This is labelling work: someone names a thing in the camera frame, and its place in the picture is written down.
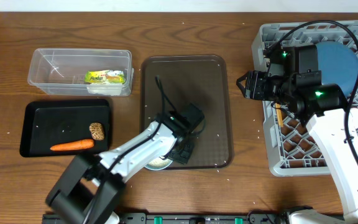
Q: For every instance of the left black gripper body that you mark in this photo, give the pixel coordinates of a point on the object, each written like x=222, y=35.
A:
x=184, y=154

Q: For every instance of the grey dishwasher rack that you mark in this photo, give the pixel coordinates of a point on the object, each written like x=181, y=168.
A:
x=291, y=150

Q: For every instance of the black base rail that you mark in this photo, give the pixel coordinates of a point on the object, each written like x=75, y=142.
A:
x=142, y=218

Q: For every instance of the white tissue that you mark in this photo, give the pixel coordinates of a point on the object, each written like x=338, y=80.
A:
x=104, y=89

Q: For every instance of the clear plastic bin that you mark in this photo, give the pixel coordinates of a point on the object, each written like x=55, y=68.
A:
x=62, y=71

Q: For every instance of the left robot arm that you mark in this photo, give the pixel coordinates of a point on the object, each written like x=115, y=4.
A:
x=90, y=188

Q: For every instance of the brown food scrap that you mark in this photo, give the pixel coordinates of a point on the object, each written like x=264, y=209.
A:
x=97, y=131

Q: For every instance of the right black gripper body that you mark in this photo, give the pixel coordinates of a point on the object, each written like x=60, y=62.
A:
x=265, y=88

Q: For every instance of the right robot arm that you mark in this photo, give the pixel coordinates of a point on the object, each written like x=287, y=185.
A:
x=313, y=83

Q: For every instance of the light blue rice bowl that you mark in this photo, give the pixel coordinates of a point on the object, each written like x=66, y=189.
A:
x=158, y=164

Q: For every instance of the green foil snack wrapper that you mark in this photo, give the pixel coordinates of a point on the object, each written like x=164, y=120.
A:
x=105, y=77

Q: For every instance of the orange carrot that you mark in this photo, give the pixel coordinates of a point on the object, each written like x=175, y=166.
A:
x=74, y=146

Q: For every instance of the blue plate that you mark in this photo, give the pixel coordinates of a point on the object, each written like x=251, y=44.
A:
x=338, y=64

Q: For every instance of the dark brown serving tray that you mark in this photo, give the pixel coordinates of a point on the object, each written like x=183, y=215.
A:
x=202, y=81

